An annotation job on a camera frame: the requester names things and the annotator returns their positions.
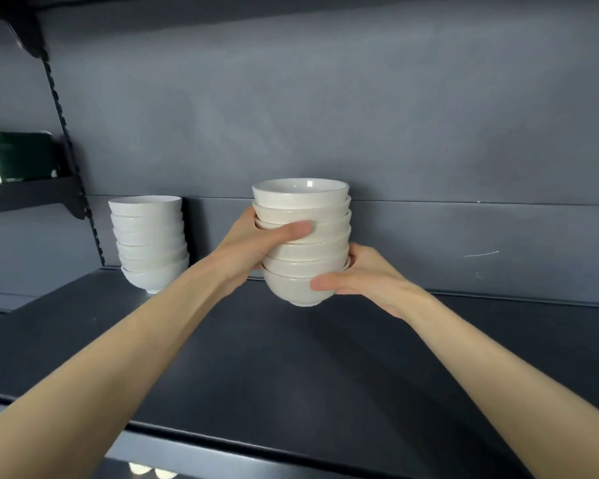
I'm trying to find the person's left forearm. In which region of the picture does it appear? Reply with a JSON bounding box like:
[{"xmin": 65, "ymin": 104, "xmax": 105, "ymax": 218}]
[{"xmin": 0, "ymin": 256, "xmax": 248, "ymax": 479}]

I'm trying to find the dark green box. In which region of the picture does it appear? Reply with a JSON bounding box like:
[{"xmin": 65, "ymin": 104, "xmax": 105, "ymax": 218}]
[{"xmin": 0, "ymin": 129, "xmax": 65, "ymax": 187}]

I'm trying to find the person's right hand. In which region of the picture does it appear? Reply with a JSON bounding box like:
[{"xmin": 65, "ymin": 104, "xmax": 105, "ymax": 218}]
[{"xmin": 310, "ymin": 243, "xmax": 433, "ymax": 321}]

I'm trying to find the person's right forearm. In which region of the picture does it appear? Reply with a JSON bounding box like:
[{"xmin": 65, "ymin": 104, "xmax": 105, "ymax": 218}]
[{"xmin": 403, "ymin": 286, "xmax": 599, "ymax": 479}]

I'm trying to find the stack of white bowls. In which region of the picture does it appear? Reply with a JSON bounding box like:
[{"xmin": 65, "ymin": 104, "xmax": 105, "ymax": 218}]
[
  {"xmin": 108, "ymin": 195, "xmax": 190, "ymax": 295},
  {"xmin": 252, "ymin": 178, "xmax": 353, "ymax": 308}
]

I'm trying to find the black slotted upright rail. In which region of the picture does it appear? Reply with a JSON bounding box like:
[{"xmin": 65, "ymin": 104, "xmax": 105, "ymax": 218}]
[{"xmin": 39, "ymin": 54, "xmax": 105, "ymax": 269}]

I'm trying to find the black narrow shelf with bracket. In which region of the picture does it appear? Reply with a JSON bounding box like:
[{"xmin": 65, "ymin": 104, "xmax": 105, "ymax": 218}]
[{"xmin": 0, "ymin": 174, "xmax": 90, "ymax": 221}]

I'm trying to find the black shelf bracket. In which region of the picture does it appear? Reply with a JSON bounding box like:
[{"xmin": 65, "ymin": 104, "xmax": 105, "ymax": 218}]
[{"xmin": 0, "ymin": 0, "xmax": 51, "ymax": 61}]

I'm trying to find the person's left hand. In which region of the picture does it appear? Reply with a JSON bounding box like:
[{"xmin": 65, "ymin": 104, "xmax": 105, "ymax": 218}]
[{"xmin": 211, "ymin": 207, "xmax": 314, "ymax": 296}]

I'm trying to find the dark grey shelf board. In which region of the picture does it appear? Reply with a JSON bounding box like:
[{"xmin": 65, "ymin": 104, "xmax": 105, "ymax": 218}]
[{"xmin": 0, "ymin": 266, "xmax": 599, "ymax": 479}]

